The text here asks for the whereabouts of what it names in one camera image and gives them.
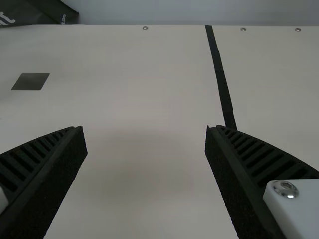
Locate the small square scanner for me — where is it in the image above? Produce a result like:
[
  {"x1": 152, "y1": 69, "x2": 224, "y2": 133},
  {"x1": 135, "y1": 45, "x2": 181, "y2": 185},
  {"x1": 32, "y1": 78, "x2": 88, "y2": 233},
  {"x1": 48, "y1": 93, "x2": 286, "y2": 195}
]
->
[{"x1": 11, "y1": 72, "x2": 50, "y2": 91}]

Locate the dark grey bag with straps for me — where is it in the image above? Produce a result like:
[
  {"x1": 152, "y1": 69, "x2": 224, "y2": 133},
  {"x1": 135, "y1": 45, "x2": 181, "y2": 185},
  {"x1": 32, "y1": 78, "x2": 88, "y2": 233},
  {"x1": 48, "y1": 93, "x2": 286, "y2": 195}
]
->
[{"x1": 0, "y1": 0, "x2": 79, "y2": 28}]

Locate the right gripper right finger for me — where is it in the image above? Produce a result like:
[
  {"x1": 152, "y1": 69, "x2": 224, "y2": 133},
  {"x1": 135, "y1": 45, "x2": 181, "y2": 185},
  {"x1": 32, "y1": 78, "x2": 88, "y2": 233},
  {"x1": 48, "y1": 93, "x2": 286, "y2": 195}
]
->
[{"x1": 204, "y1": 124, "x2": 319, "y2": 239}]

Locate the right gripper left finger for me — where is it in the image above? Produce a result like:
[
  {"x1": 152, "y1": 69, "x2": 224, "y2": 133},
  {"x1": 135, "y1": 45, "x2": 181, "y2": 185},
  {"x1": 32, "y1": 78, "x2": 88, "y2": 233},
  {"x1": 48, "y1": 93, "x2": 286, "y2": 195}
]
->
[{"x1": 0, "y1": 125, "x2": 88, "y2": 239}]

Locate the black strip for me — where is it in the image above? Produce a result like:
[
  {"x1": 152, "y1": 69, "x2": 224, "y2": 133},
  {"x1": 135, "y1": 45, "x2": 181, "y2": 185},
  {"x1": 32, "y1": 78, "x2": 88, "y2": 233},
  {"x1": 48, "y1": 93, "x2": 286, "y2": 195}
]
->
[{"x1": 204, "y1": 24, "x2": 237, "y2": 131}]

